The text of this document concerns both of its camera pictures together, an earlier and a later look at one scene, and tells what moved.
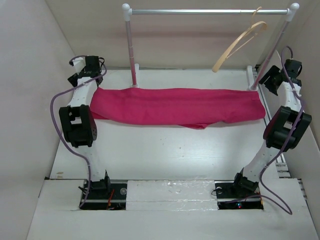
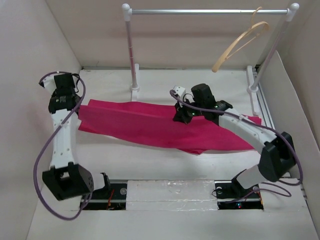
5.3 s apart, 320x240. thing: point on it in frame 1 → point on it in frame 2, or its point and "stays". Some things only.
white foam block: (171, 195) stays
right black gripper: (273, 71) → (181, 114)
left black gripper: (72, 79) → (54, 95)
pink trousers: (196, 108) → (159, 125)
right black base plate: (230, 196) stays
